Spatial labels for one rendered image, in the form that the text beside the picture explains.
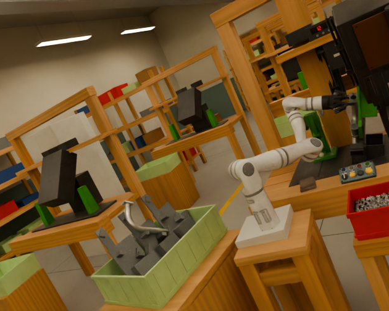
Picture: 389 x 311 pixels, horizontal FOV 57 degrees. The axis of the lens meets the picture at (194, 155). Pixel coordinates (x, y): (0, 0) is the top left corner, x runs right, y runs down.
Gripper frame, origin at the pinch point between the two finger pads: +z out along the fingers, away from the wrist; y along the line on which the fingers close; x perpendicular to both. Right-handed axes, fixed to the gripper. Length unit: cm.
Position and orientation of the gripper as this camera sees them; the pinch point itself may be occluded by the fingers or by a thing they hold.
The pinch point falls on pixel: (351, 100)
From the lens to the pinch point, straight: 199.2
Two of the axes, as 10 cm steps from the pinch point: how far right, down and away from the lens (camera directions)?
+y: 1.5, -9.2, 3.7
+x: 4.3, 4.0, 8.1
